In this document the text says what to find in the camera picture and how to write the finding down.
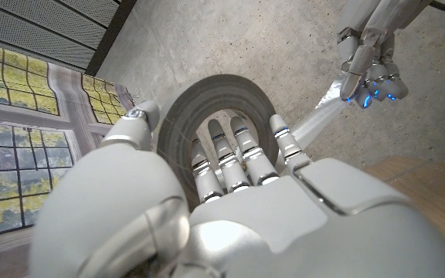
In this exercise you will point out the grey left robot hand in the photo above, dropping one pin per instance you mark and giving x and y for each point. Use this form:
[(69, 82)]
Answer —
[(245, 216)]

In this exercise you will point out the printed window backdrop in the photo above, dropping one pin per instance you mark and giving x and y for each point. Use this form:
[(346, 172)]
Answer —
[(33, 135)]

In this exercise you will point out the grey duct tape roll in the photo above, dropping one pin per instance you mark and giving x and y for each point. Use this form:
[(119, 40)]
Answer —
[(215, 116)]

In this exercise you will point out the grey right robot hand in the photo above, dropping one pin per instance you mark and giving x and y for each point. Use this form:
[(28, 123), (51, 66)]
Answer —
[(369, 50)]

